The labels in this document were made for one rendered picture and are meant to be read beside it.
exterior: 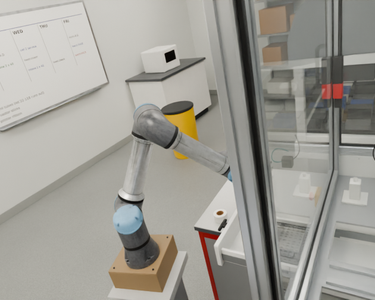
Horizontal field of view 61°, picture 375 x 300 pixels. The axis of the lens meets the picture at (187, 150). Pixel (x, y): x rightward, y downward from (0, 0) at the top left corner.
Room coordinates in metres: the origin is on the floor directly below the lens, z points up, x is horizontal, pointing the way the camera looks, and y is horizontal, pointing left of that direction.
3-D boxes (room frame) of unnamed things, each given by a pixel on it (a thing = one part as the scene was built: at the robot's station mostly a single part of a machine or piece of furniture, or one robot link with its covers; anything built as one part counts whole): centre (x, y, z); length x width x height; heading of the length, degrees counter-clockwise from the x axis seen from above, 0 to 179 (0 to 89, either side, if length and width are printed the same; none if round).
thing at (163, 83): (4.99, 0.03, 0.61); 1.15 x 0.72 x 1.22; 139
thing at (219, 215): (1.31, -0.09, 0.78); 0.07 x 0.07 x 0.04
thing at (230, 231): (1.07, -0.11, 0.87); 0.29 x 0.02 x 0.11; 145
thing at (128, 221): (1.07, 0.30, 1.03); 0.13 x 0.12 x 0.14; 9
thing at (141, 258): (1.06, 0.29, 0.91); 0.15 x 0.15 x 0.10
